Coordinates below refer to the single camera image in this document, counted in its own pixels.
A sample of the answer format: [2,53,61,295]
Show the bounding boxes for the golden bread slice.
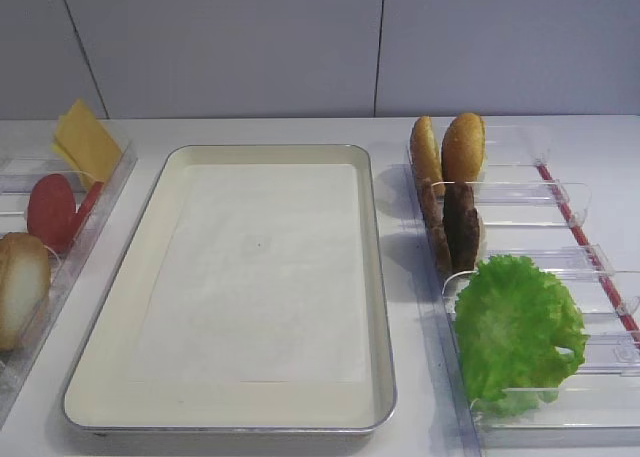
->
[441,112,486,182]
[410,116,445,197]

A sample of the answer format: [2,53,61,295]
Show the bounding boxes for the green lettuce leaf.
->
[454,255,588,417]

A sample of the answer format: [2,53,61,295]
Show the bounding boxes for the left brown meat patty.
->
[418,178,452,279]

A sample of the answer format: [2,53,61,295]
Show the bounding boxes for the cream metal baking tray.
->
[63,144,396,434]

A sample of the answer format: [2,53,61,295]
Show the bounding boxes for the large red tomato slice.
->
[27,173,76,253]

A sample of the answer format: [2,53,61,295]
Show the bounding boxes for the thin red tomato slice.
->
[70,181,104,238]

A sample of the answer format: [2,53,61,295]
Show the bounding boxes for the yellow cheese slices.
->
[51,99,122,190]

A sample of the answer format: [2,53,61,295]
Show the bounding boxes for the brown meat patty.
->
[443,182,480,273]
[418,178,452,279]

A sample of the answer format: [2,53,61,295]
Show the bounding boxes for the right brown meat patty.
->
[443,182,480,273]

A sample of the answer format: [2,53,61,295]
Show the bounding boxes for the left golden bread slice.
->
[410,116,445,197]

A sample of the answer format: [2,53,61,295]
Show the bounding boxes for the white parchment paper sheet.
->
[131,164,368,383]

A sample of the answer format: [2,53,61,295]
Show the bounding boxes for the right golden bread slice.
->
[441,112,486,182]

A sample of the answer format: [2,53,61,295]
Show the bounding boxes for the clear right divider rack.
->
[415,119,639,456]

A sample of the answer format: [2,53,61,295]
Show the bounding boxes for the toasted bun left rack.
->
[1,232,51,352]

